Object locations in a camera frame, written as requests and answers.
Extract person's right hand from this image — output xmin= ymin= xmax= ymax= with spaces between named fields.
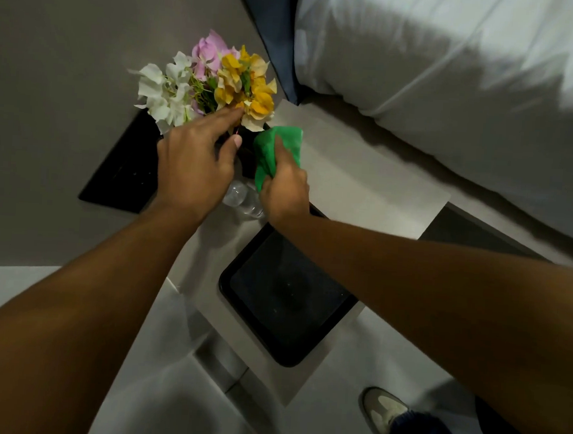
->
xmin=257 ymin=135 xmax=317 ymax=229

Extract person's left hand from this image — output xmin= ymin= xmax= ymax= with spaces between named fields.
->
xmin=148 ymin=101 xmax=246 ymax=227

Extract green cleaning cloth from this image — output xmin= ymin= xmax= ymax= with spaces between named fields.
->
xmin=249 ymin=123 xmax=305 ymax=195

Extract black flower vase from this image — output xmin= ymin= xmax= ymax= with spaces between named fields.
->
xmin=213 ymin=120 xmax=274 ymax=181

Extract person's right forearm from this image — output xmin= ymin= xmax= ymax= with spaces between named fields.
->
xmin=263 ymin=209 xmax=573 ymax=434

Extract person's left forearm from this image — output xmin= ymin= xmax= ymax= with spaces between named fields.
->
xmin=0 ymin=192 xmax=207 ymax=434

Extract clear plastic water bottle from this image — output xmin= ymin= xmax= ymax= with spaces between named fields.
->
xmin=221 ymin=179 xmax=268 ymax=222

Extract artificial flower bouquet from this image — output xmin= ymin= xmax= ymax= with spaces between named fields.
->
xmin=124 ymin=24 xmax=282 ymax=143

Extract dark blue headboard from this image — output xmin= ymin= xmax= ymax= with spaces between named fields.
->
xmin=225 ymin=0 xmax=309 ymax=106

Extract black rectangular tray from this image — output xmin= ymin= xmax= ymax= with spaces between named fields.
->
xmin=213 ymin=197 xmax=365 ymax=372

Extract white bed duvet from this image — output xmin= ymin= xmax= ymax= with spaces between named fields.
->
xmin=282 ymin=0 xmax=573 ymax=251

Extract grey white shoe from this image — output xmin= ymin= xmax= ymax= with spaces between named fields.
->
xmin=357 ymin=386 xmax=413 ymax=434

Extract black square wall panel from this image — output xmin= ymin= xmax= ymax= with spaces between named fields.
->
xmin=77 ymin=104 xmax=166 ymax=216

